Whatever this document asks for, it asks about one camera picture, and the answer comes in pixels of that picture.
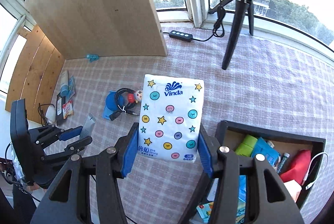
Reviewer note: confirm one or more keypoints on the black storage tray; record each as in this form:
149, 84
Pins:
267, 199

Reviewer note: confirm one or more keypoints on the Coffee mate sachet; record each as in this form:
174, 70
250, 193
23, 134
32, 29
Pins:
67, 109

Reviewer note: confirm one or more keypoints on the green lotion tube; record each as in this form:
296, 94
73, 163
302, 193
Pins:
246, 147

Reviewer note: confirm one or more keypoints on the orange white tissue pack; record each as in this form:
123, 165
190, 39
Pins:
294, 188

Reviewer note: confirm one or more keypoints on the black wet wipes pack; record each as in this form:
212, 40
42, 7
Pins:
59, 109

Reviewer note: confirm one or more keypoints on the grey sachet with logo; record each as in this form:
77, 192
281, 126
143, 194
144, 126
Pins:
88, 126

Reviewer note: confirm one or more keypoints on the blue wipes packet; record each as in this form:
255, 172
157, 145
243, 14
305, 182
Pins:
262, 147

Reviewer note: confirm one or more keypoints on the black tripod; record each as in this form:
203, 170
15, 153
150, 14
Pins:
241, 8

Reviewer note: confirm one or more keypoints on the red cloth pouch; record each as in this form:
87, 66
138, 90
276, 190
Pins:
298, 167

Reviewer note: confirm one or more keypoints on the blue phone stand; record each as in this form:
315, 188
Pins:
113, 101

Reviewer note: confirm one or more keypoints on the cartoon doll keychain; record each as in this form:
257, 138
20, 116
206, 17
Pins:
134, 96

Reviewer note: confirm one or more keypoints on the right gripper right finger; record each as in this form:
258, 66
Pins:
207, 147

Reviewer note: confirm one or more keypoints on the blue foil sachet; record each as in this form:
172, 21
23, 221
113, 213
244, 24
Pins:
71, 88

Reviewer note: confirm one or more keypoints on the black power strip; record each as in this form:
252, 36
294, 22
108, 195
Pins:
180, 35

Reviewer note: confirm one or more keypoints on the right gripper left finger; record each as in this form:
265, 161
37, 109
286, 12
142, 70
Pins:
127, 147

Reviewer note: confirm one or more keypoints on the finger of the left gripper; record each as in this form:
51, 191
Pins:
70, 133
78, 145

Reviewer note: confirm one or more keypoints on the pine wood wall panel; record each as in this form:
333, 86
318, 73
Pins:
36, 74

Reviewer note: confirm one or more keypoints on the Vinda dotted tissue pack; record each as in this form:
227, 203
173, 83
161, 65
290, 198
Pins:
170, 118

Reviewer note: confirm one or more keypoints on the white AQUA sunscreen tube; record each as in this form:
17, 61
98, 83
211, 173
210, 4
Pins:
64, 84

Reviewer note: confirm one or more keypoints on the teal clothespin by board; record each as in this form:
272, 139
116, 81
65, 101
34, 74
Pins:
92, 57

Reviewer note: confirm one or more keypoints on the light wooden board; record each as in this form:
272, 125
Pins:
102, 27

